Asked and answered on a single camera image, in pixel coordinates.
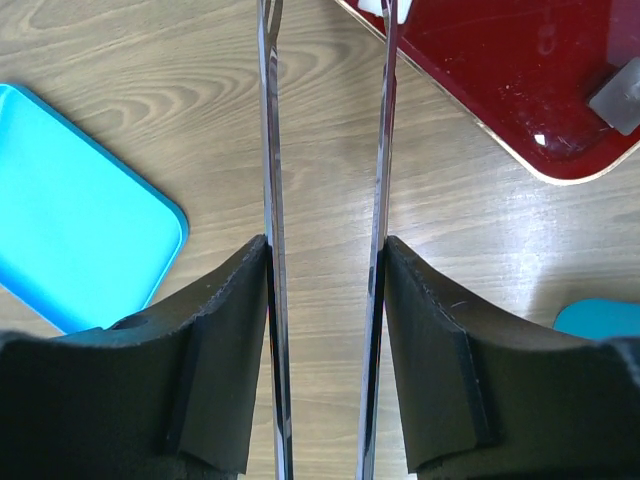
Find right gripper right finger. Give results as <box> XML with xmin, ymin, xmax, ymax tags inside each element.
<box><xmin>385</xmin><ymin>236</ymin><xmax>639</xmax><ymax>479</ymax></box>

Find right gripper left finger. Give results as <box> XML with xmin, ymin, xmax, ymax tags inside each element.
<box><xmin>1</xmin><ymin>235</ymin><xmax>267</xmax><ymax>479</ymax></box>

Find blue box lid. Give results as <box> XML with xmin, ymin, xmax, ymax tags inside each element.
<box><xmin>1</xmin><ymin>84</ymin><xmax>189</xmax><ymax>333</ymax></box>

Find metal tongs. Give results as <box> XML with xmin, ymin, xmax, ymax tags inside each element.
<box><xmin>257</xmin><ymin>1</ymin><xmax>401</xmax><ymax>479</ymax></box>

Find blue chocolate box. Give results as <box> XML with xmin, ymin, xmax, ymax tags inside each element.
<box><xmin>553</xmin><ymin>299</ymin><xmax>639</xmax><ymax>340</ymax></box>

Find clear square chocolate mould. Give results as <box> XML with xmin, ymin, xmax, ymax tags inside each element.
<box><xmin>588</xmin><ymin>57</ymin><xmax>639</xmax><ymax>136</ymax></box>

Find white square chocolate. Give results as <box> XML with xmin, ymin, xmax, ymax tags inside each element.
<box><xmin>357</xmin><ymin>0</ymin><xmax>413</xmax><ymax>25</ymax></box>

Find red tray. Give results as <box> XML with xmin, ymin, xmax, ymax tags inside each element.
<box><xmin>334</xmin><ymin>0</ymin><xmax>640</xmax><ymax>186</ymax></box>

